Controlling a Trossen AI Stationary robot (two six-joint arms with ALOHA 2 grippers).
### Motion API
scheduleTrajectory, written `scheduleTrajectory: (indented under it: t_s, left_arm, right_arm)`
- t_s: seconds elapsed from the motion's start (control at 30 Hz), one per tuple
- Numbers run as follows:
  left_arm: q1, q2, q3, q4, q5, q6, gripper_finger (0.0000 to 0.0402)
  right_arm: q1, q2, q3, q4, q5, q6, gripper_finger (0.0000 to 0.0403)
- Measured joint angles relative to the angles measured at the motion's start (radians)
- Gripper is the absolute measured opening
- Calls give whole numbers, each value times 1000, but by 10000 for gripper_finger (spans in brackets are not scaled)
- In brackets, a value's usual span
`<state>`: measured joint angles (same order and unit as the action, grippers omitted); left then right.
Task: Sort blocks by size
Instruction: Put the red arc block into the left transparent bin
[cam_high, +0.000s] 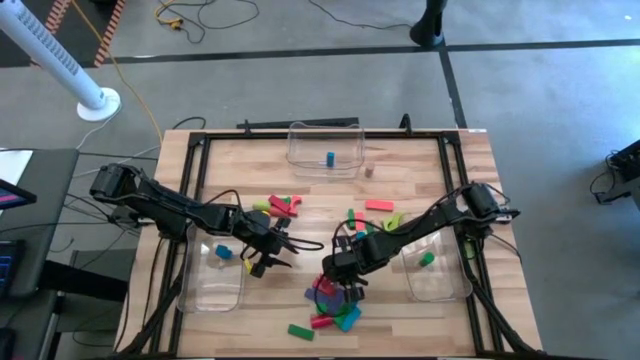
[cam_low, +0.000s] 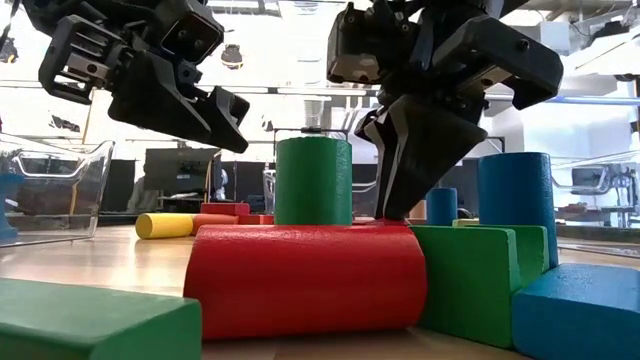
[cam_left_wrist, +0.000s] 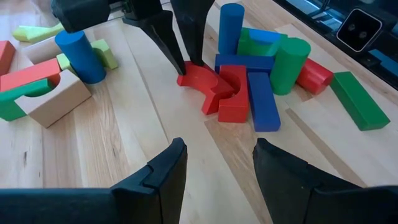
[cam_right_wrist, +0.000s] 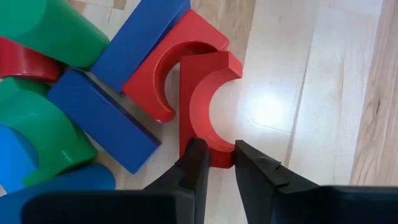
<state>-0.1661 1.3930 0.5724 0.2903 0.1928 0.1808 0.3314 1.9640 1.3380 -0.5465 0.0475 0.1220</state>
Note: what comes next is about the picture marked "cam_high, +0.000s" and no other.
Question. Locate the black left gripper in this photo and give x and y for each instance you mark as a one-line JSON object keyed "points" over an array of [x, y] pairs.
{"points": [[262, 235]]}

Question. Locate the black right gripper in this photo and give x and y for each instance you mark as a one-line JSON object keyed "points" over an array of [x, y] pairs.
{"points": [[347, 262]]}

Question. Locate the large green block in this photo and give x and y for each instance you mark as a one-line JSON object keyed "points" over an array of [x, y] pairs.
{"points": [[342, 316]]}

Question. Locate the red arch block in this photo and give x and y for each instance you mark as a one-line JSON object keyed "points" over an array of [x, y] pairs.
{"points": [[325, 286]]}

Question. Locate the red cylinder block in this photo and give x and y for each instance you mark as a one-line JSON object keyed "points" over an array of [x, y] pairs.
{"points": [[278, 212], [321, 321]]}

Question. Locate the red plank block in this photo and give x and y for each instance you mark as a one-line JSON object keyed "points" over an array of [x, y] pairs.
{"points": [[279, 203]]}

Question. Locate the small red cube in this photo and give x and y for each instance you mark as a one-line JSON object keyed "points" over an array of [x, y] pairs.
{"points": [[296, 202]]}

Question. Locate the long pink plank block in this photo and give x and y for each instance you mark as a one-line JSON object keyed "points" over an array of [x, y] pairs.
{"points": [[379, 205]]}

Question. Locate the blue plank block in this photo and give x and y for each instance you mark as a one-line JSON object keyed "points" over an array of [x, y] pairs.
{"points": [[351, 319], [330, 159]]}

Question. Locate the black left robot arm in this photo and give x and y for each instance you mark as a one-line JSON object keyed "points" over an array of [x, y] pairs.
{"points": [[165, 205]]}

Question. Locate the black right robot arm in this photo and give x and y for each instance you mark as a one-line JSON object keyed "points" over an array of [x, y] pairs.
{"points": [[440, 220]]}

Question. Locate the yellow cylinder block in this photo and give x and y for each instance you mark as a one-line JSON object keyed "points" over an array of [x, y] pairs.
{"points": [[264, 214]]}

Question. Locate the light green cylinder block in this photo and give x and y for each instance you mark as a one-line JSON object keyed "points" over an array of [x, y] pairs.
{"points": [[261, 205]]}

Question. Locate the green plank block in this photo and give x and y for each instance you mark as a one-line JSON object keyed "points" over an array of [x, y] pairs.
{"points": [[351, 218], [301, 332]]}

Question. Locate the short pink plank block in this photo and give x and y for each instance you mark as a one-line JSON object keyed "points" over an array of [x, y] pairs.
{"points": [[359, 221]]}

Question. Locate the light green arch block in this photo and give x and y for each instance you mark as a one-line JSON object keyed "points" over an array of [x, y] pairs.
{"points": [[393, 221]]}

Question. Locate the clear plastic bin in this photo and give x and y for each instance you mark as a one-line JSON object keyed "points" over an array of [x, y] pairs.
{"points": [[445, 285], [350, 150], [210, 295]]}

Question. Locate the black power adapter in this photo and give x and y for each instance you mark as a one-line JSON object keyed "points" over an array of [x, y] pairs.
{"points": [[122, 216]]}

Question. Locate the black side desk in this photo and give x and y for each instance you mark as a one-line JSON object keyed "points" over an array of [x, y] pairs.
{"points": [[50, 200]]}

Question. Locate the black floor stand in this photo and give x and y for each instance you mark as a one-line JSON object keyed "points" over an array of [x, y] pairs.
{"points": [[429, 30]]}

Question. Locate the keyboard with lit keys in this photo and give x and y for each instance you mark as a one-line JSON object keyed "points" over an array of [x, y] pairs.
{"points": [[7, 265]]}

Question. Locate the lit monitor screen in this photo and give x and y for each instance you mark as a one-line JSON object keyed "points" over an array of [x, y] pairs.
{"points": [[12, 196]]}

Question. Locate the white sheet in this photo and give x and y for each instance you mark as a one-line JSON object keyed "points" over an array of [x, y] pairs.
{"points": [[12, 165]]}

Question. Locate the black orange striped mat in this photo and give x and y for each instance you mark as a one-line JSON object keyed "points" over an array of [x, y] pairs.
{"points": [[80, 35]]}

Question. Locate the white tower fan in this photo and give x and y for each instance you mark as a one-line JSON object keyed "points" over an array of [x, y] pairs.
{"points": [[45, 50]]}

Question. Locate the black diagonal frame strut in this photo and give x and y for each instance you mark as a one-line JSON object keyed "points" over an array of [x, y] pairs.
{"points": [[500, 325], [152, 320]]}

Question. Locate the black metal table frame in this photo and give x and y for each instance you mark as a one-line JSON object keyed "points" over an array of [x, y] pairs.
{"points": [[425, 135]]}

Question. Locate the black frame clamp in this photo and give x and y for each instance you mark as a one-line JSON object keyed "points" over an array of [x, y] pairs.
{"points": [[405, 122]]}

